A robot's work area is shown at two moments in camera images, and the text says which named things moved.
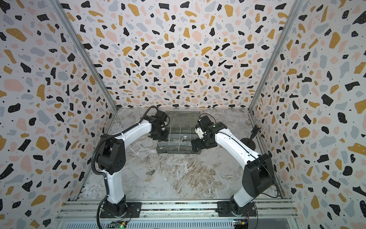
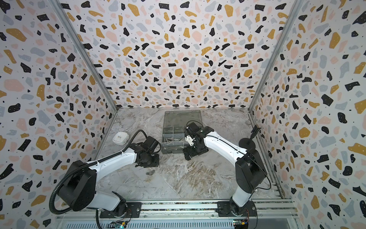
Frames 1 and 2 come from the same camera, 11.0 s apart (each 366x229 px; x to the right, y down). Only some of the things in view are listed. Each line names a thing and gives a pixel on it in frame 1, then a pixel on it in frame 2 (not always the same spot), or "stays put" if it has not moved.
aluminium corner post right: (296, 9) stays put
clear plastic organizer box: (180, 126) stays put
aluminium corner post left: (85, 52) stays put
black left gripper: (164, 137) → (156, 163)
